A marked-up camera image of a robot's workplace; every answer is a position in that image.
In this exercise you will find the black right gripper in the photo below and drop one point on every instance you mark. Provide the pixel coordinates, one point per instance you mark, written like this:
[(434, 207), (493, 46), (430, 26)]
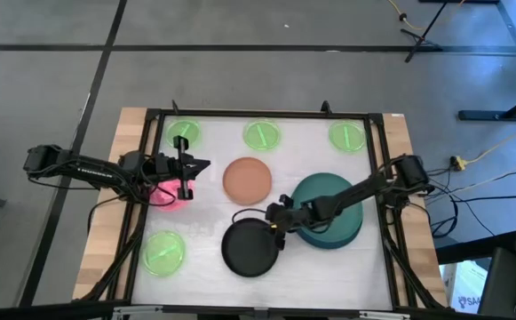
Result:
[(298, 215)]

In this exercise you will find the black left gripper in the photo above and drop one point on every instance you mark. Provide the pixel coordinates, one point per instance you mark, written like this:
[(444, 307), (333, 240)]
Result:
[(173, 165)]

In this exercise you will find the translucent pink plastic plate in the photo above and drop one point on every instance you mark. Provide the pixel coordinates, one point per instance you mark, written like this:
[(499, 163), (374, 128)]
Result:
[(169, 194)]

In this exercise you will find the translucent green plastic plate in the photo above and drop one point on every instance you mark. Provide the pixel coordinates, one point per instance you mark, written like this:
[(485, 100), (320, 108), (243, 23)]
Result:
[(192, 126), (163, 253), (346, 135), (262, 134)]

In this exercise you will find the black plastic plate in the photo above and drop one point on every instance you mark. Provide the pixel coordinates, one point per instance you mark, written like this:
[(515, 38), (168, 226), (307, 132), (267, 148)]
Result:
[(248, 249)]

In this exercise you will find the orange plastic plate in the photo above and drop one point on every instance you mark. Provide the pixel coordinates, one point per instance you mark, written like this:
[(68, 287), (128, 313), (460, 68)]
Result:
[(246, 181)]

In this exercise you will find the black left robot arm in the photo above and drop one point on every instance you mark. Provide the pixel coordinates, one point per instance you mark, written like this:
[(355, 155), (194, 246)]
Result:
[(93, 171)]

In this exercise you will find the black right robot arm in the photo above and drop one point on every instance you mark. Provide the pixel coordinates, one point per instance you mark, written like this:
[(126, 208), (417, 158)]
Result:
[(359, 191)]

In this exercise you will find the large dark teal plate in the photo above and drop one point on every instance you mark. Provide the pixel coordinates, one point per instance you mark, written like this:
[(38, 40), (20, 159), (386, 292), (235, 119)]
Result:
[(328, 242)]

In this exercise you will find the large teal green plate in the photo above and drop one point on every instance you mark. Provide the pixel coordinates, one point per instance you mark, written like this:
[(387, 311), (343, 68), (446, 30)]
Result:
[(324, 184)]

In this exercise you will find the white table mat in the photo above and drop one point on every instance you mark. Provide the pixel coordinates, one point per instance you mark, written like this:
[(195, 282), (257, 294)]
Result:
[(306, 275)]

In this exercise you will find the yellow power plug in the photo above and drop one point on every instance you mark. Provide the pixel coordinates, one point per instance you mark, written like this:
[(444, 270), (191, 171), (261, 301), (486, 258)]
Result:
[(459, 163)]

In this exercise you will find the white printed cardboard box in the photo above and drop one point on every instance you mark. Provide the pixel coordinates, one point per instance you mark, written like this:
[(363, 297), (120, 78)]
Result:
[(466, 284)]

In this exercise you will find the black case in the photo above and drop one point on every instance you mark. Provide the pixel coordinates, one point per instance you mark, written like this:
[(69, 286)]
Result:
[(502, 284)]

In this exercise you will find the black tripod stand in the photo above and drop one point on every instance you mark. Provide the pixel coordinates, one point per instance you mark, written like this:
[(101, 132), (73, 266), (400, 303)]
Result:
[(422, 39)]

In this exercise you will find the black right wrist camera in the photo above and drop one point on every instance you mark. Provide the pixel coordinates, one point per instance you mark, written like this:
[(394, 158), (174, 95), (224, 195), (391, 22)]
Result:
[(274, 214)]

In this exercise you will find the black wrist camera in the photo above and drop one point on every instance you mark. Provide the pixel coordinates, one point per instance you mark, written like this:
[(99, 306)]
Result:
[(200, 164), (274, 214)]

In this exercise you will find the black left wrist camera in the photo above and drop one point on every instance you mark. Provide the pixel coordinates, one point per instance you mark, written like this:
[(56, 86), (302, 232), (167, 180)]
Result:
[(200, 164)]

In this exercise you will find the black metal table frame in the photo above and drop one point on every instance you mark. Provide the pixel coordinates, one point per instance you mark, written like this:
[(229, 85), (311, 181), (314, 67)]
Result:
[(262, 114)]

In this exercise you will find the black overhead frame beam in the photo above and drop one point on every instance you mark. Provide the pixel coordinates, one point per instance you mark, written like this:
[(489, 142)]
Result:
[(40, 311)]

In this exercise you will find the dark blue desk frame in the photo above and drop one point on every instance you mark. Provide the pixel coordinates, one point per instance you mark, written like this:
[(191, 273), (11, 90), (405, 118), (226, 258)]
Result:
[(497, 115)]

